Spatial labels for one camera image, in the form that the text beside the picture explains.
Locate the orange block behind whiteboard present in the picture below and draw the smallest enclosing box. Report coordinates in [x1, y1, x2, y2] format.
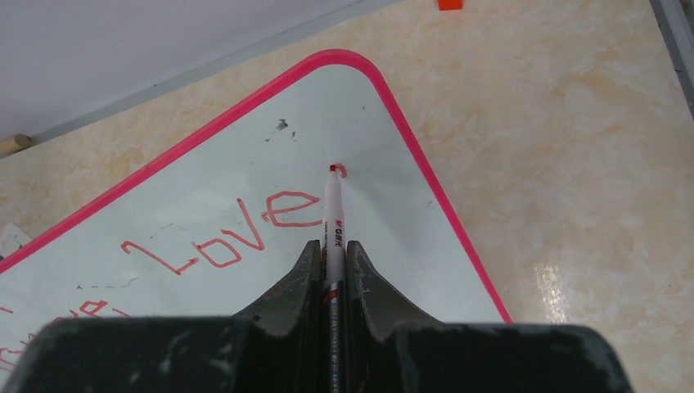
[437, 0, 464, 11]

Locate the wooden block at wall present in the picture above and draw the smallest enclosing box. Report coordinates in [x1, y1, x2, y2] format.
[0, 134, 32, 155]

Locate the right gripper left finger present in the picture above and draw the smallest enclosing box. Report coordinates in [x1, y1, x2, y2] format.
[4, 241, 320, 392]

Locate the red marker pen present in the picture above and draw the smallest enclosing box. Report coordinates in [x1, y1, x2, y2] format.
[322, 164, 349, 392]

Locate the pink-framed whiteboard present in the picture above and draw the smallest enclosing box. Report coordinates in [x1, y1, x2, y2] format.
[1, 49, 510, 380]

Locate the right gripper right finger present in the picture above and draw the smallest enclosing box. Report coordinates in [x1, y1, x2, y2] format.
[347, 241, 632, 392]

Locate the green white chessboard mat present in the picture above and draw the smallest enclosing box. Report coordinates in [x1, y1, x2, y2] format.
[0, 223, 32, 260]

